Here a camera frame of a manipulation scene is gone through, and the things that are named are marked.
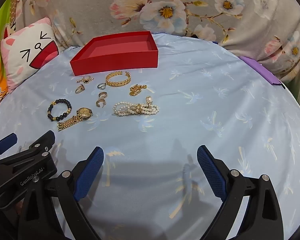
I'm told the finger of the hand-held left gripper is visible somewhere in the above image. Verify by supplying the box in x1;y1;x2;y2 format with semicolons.
14;130;56;158
0;133;18;166

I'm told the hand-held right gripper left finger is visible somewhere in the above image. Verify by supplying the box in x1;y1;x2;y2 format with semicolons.
19;146;105;240

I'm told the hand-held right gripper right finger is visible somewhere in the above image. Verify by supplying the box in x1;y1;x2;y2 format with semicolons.
196;145;284;240

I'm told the black bead bracelet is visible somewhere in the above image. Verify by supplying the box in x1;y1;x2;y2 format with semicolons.
47;99;72;122

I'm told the gold wristwatch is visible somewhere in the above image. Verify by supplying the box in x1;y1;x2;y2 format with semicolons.
57;107;94;132

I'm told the gold pendant with dark stone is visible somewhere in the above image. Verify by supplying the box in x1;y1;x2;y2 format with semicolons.
76;76;94;84

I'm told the white pearl bracelet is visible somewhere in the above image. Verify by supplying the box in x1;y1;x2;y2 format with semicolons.
112;101;159;117

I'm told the gold cuff bracelet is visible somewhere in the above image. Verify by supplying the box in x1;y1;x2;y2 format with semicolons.
105;71;132;88

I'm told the gold chain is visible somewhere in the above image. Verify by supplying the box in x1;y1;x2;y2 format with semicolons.
129;84;148;96

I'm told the red cardboard box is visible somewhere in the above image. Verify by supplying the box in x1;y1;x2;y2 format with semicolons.
70;31;159;77

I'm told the light blue bed sheet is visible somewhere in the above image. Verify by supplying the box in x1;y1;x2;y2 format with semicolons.
0;32;300;240

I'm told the cat face pillow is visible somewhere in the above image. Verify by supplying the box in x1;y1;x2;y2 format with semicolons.
0;17;59;93

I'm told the purple box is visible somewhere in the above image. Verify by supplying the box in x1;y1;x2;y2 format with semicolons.
239;56;287;89

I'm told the grey floral blanket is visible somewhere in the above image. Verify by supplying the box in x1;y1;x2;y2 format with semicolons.
15;0;300;86

